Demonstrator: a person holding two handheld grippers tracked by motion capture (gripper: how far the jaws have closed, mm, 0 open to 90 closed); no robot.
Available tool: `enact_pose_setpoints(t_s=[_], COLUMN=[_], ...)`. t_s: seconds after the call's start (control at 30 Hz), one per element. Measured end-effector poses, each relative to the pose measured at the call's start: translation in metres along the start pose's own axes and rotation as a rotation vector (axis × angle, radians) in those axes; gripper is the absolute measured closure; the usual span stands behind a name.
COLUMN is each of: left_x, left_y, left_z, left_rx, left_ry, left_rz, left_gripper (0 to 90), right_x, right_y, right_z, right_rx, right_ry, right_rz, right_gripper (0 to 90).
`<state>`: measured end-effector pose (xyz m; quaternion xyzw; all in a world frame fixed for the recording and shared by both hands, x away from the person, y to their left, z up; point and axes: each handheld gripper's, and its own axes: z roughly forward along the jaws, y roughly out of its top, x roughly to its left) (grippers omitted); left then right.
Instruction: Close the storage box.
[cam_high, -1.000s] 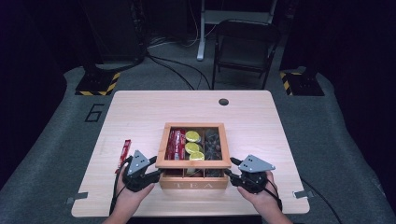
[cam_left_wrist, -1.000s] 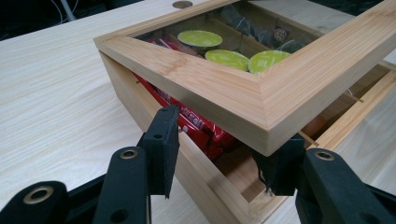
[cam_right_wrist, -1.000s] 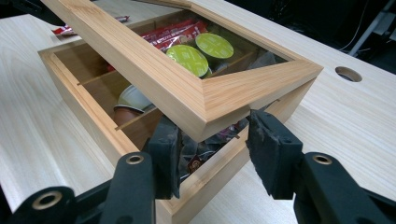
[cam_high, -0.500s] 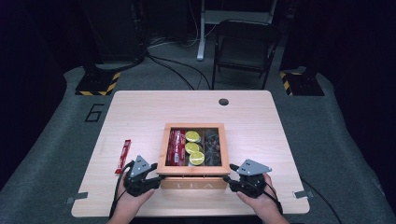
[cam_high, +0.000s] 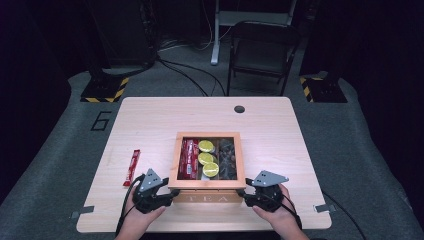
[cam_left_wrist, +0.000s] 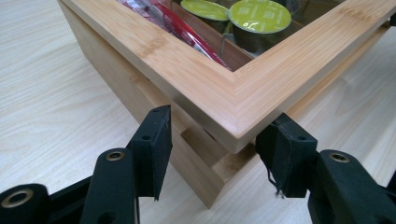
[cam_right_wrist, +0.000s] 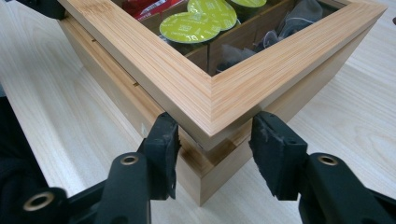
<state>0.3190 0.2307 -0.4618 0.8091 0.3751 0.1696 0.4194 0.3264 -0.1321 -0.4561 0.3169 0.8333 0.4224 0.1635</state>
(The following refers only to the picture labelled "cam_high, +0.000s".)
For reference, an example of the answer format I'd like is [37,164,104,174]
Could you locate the red sachet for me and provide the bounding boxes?
[122,148,142,187]

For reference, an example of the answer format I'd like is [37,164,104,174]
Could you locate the white desk frame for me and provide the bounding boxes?
[210,0,298,66]

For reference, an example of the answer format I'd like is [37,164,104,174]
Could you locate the black floor cable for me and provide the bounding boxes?
[155,55,228,98]

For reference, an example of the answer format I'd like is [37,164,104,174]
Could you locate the pile of dark tea bags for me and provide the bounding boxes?
[218,138,238,181]

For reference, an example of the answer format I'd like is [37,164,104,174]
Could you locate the grey tape strip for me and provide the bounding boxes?
[313,203,337,214]
[70,205,96,220]

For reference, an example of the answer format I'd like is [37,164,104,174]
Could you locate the right hand-held gripper cable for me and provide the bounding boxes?
[281,191,368,240]

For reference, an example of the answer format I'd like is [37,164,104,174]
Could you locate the black stand base hazard stripes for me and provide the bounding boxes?
[298,73,348,104]
[79,73,130,104]

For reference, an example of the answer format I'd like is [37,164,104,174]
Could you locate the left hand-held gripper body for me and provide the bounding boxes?
[132,168,169,214]

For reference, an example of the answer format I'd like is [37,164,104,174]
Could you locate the left hand-held gripper cable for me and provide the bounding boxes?
[115,173,147,236]

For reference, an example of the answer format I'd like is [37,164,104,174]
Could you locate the person's left hand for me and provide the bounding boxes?
[120,185,168,233]

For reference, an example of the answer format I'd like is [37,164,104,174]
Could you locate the black equipment cabinet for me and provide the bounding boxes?
[99,0,158,68]

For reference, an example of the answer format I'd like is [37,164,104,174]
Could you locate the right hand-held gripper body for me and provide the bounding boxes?
[250,170,290,214]

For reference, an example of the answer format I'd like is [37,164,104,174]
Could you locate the hand-held gripper cable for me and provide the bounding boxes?
[115,173,147,236]
[281,191,368,240]

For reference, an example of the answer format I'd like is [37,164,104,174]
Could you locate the yellow lidded capsule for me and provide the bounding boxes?
[202,162,220,178]
[198,139,215,154]
[197,152,215,166]

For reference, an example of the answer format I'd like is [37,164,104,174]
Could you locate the wooden box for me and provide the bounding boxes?
[167,131,247,204]

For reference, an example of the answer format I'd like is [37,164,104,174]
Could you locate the person's right hand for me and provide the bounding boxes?
[251,183,302,233]

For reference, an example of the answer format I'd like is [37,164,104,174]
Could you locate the black folding chair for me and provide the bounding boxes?
[226,20,302,97]

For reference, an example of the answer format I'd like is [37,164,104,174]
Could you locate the white floor cable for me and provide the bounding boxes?
[157,0,233,53]

